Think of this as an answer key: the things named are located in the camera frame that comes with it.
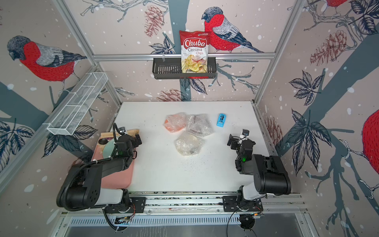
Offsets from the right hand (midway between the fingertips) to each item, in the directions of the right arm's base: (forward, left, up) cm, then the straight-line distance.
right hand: (237, 134), depth 93 cm
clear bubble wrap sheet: (+10, +42, -2) cm, 43 cm away
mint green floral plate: (-11, +83, -5) cm, 84 cm away
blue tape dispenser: (+16, +8, -4) cm, 18 cm away
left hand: (-3, +68, +3) cm, 68 cm away
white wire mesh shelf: (-6, +94, +23) cm, 97 cm away
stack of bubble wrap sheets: (-7, +31, -3) cm, 32 cm away
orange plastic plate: (+11, +42, -2) cm, 43 cm away
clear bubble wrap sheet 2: (+8, +25, -2) cm, 26 cm away
